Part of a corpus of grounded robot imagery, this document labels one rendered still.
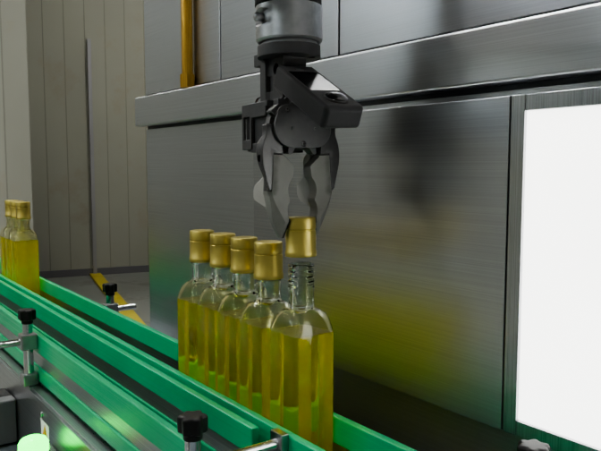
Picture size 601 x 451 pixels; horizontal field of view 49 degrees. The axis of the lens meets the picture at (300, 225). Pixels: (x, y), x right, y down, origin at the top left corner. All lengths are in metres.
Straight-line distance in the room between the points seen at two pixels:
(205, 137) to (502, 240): 0.68
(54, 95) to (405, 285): 7.37
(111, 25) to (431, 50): 7.51
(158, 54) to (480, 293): 0.91
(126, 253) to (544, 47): 7.60
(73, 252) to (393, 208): 7.35
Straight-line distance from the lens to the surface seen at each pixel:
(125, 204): 8.08
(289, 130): 0.73
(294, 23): 0.74
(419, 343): 0.80
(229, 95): 1.12
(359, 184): 0.84
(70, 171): 7.99
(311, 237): 0.73
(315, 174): 0.75
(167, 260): 1.40
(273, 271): 0.78
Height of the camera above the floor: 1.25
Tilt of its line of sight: 5 degrees down
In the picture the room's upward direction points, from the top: straight up
